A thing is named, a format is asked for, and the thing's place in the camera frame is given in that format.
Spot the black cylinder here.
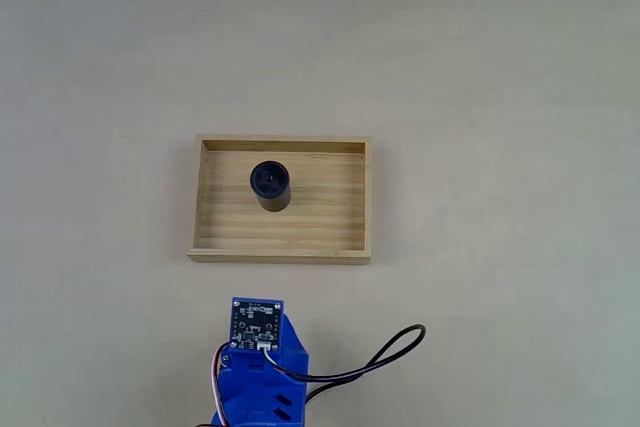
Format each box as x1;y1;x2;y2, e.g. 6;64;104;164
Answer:
248;159;294;213

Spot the wooden box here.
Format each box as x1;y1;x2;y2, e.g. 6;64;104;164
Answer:
187;134;374;266

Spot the camera circuit board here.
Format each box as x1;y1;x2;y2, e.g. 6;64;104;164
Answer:
229;296;285;352

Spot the white red black servo wire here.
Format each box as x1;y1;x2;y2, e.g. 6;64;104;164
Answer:
212;344;236;427

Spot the black camera cable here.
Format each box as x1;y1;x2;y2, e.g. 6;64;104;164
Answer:
260;324;428;404

